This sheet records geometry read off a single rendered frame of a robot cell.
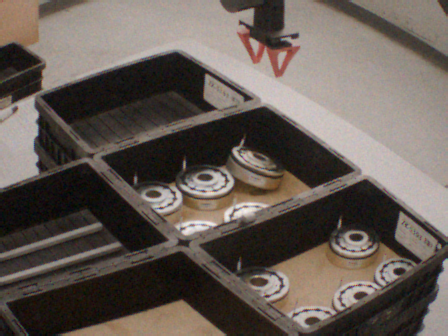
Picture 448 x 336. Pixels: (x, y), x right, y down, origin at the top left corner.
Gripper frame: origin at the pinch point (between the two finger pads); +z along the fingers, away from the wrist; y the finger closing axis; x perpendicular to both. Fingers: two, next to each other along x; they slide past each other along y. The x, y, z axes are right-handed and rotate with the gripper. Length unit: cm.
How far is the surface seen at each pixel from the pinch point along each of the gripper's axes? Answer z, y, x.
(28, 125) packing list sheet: 36, -65, -22
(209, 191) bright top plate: 20.5, 2.0, -13.2
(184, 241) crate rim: 13.0, 19.8, -30.9
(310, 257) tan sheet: 23.7, 24.3, -7.9
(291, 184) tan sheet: 24.3, 3.9, 3.9
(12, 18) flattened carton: 91, -267, 51
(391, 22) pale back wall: 109, -179, 239
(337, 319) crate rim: 13, 50, -24
